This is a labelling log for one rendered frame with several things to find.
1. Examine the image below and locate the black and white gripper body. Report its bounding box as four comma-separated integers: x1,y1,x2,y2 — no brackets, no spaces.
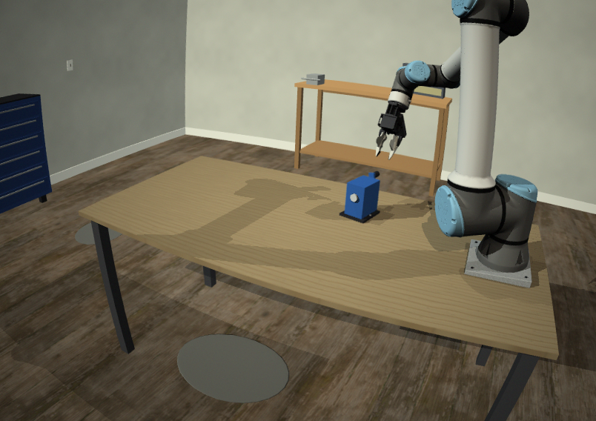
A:
378,101,406,135

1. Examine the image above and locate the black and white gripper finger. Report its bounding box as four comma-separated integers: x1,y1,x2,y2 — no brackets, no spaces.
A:
376,128,387,156
388,130,403,160

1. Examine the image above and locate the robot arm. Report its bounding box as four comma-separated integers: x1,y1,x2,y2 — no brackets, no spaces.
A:
388,0,537,273

